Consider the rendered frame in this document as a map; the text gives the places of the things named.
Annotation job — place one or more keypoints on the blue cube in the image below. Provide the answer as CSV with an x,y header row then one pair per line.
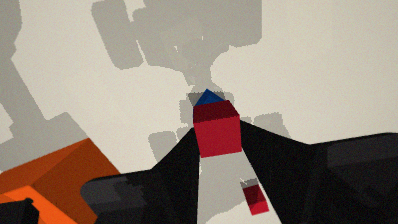
x,y
208,97

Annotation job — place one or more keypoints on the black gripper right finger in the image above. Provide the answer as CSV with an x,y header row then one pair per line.
x,y
289,171

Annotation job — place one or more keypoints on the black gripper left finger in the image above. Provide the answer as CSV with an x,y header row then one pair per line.
x,y
172,183

